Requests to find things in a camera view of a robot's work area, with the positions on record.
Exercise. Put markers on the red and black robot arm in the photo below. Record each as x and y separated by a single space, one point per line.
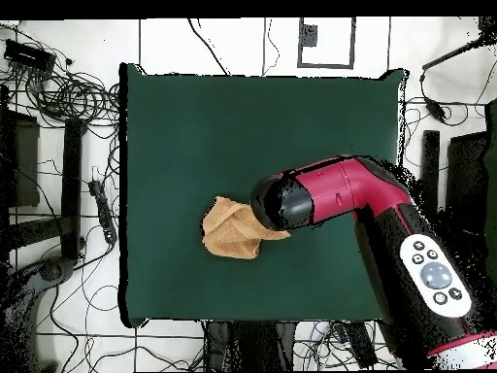
334 190

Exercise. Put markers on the black flat panel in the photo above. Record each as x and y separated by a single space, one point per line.
466 175
25 163

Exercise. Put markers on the tan terry towel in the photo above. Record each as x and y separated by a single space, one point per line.
229 237

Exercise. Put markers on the dark green tablecloth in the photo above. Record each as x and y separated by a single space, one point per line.
194 136

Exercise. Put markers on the black power strip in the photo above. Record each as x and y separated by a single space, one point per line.
359 344
104 211

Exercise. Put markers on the black upright bar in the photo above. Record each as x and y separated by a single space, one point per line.
431 155
72 186

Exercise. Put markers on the small grey square plate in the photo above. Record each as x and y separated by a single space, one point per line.
308 35

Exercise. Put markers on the dark grey stand base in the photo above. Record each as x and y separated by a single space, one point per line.
52 271

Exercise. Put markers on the black power adapter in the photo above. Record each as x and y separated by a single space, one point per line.
435 110

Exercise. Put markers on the black crossbar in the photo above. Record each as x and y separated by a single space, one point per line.
35 231

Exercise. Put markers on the black tripod leg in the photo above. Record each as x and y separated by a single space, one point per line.
450 54

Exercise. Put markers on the black box device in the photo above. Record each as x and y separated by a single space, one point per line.
29 56

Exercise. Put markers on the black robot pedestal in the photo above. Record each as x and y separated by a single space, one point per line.
252 345

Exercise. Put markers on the grey square frame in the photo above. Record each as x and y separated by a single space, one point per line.
326 66

